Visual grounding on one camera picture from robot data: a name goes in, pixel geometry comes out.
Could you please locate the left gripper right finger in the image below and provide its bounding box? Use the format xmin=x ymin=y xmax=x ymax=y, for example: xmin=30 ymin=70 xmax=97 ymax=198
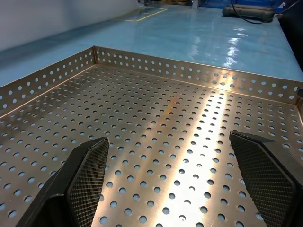
xmin=229 ymin=129 xmax=303 ymax=227

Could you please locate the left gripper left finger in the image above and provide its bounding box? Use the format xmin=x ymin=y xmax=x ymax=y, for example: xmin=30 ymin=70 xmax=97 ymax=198
xmin=15 ymin=136 xmax=110 ymax=227

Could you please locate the perforated steel tray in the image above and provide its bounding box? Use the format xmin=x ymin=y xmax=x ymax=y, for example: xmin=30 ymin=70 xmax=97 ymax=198
xmin=0 ymin=45 xmax=303 ymax=227

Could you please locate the long grey cylindrical object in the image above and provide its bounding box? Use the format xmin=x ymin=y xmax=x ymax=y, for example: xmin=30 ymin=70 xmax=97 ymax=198
xmin=222 ymin=6 xmax=276 ymax=17

